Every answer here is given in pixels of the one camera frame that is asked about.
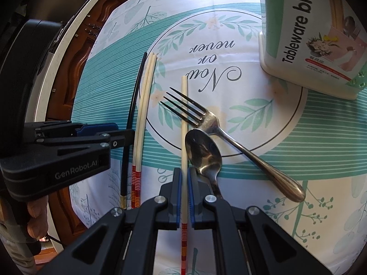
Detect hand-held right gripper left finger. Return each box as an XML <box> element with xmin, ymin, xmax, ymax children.
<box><xmin>37</xmin><ymin>168</ymin><xmax>182</xmax><ymax>275</ymax></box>

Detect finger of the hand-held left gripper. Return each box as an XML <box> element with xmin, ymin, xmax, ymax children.
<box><xmin>24</xmin><ymin>121</ymin><xmax>119</xmax><ymax>138</ymax></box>
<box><xmin>36</xmin><ymin>129</ymin><xmax>136</xmax><ymax>157</ymax></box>

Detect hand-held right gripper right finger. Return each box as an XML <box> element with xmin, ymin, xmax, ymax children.
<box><xmin>189</xmin><ymin>168</ymin><xmax>333</xmax><ymax>275</ymax></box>

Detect black chopstick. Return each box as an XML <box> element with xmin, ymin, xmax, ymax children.
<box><xmin>120</xmin><ymin>52</ymin><xmax>148</xmax><ymax>209</ymax></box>

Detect metal spoon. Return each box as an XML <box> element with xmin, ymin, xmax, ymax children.
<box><xmin>184</xmin><ymin>128</ymin><xmax>225</xmax><ymax>200</ymax></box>

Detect metal fork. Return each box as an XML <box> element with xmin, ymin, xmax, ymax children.
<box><xmin>162</xmin><ymin>87</ymin><xmax>307</xmax><ymax>203</ymax></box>

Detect green plastic utensil holder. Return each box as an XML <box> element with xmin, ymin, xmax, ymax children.
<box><xmin>258</xmin><ymin>0</ymin><xmax>367</xmax><ymax>101</ymax></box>

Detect person's left forearm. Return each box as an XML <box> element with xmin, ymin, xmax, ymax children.
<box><xmin>0</xmin><ymin>222</ymin><xmax>36</xmax><ymax>267</ymax></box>

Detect person's left hand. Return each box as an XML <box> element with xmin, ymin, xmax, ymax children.
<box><xmin>26</xmin><ymin>198</ymin><xmax>49</xmax><ymax>239</ymax></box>

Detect brown wooden kitchen cabinets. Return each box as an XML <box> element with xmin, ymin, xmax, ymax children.
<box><xmin>46</xmin><ymin>0</ymin><xmax>121</xmax><ymax>233</ymax></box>

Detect leaf print tablecloth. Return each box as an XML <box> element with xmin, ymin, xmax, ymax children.
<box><xmin>69</xmin><ymin>0</ymin><xmax>367</xmax><ymax>275</ymax></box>

